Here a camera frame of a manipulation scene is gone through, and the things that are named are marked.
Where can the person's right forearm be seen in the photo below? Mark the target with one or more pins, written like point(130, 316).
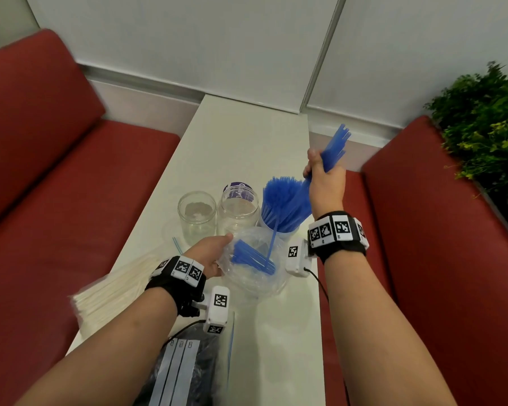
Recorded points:
point(381, 338)

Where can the frosted plastic jar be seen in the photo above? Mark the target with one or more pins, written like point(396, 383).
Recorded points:
point(281, 235)

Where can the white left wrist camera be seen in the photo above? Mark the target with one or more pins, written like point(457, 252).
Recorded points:
point(216, 317)

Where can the clear blue-zip bag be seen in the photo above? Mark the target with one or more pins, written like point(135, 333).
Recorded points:
point(177, 245)

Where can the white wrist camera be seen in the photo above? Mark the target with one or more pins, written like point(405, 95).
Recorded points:
point(216, 317)
point(297, 264)

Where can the person's left forearm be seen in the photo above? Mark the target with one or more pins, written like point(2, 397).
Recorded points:
point(106, 359)

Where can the large bundle of blue straws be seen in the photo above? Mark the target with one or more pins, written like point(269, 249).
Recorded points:
point(249, 257)

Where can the person's left hand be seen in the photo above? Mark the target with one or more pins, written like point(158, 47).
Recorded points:
point(207, 253)

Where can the clear glass jar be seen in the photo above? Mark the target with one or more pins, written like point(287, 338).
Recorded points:
point(197, 219)
point(238, 211)

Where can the bag of black straws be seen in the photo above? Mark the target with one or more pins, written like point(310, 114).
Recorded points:
point(205, 367)

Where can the small bunch of blue straws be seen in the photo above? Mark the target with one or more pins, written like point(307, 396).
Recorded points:
point(334, 147)
point(283, 202)

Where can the clear plastic bag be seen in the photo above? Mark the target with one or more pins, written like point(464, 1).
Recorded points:
point(254, 287)

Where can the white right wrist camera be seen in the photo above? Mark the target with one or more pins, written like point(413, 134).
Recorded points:
point(297, 264)

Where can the red sofa beside plant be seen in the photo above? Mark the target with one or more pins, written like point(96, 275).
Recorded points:
point(457, 270)

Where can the black wristband with markers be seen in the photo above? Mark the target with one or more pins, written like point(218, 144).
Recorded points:
point(343, 247)
point(171, 287)

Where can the clear bag with white strips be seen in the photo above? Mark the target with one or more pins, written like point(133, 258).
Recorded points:
point(173, 367)

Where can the green plant hedge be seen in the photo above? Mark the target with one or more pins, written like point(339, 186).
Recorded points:
point(487, 135)

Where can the black right wristband with markers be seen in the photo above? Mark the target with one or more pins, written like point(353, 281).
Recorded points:
point(343, 247)

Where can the black left wristband with markers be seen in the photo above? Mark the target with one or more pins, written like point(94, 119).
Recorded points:
point(171, 287)

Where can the person's right hand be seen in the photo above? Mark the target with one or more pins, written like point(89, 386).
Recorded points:
point(326, 192)

